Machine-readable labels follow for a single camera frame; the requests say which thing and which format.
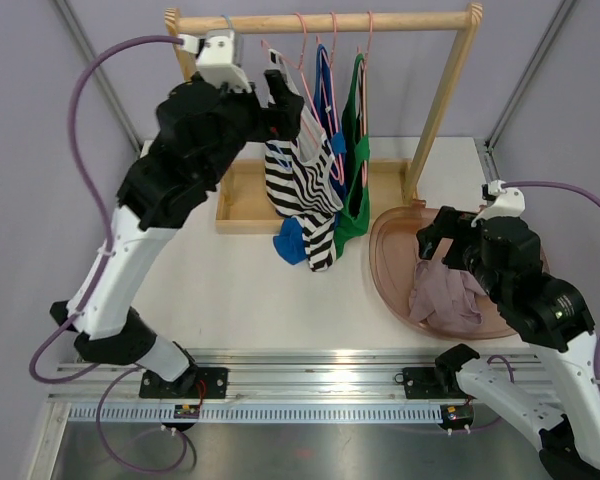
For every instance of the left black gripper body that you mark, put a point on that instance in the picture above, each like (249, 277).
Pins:
(270, 122)

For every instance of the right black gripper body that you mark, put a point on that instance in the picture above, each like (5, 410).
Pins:
(464, 252)

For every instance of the pink hanger of striped top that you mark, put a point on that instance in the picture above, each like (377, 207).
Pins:
(305, 80)

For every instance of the light blue wire hanger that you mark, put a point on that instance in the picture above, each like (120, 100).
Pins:
(227, 22)

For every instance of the mauve pink tank top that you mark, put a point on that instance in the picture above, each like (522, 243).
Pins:
(445, 299)

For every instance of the black white striped tank top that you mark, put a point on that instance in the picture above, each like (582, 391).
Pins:
(306, 200)

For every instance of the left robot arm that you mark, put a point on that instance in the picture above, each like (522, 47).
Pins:
(202, 129)

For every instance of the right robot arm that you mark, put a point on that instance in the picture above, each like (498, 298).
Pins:
(504, 256)

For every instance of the green tank top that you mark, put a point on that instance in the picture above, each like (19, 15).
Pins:
(354, 217)

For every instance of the pink hanger of green top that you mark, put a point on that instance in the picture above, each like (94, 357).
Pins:
(366, 100)

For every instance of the blue tank top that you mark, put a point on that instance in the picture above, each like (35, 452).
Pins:
(324, 102)

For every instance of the translucent pink plastic basin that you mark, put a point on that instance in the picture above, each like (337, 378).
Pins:
(393, 254)

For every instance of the wooden clothes rack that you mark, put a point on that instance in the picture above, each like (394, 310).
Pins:
(242, 207)

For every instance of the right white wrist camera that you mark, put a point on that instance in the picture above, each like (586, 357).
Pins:
(501, 201)

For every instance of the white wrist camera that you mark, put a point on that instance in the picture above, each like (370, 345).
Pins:
(501, 201)
(218, 58)

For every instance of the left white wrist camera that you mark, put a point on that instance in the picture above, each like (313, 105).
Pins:
(218, 58)

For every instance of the right aluminium frame post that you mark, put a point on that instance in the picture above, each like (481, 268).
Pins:
(550, 36)

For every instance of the aluminium frame post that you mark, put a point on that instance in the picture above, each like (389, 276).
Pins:
(550, 36)
(87, 53)

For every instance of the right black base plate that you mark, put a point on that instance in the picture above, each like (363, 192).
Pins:
(420, 383)

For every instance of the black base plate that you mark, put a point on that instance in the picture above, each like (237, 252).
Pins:
(211, 382)
(420, 383)

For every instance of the aluminium mounting rail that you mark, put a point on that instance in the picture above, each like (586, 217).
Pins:
(309, 376)

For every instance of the left aluminium frame post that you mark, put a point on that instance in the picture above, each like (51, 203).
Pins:
(87, 53)

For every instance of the white slotted cable duct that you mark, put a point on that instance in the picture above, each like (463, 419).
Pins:
(220, 413)

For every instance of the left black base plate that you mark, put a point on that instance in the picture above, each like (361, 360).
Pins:
(211, 382)

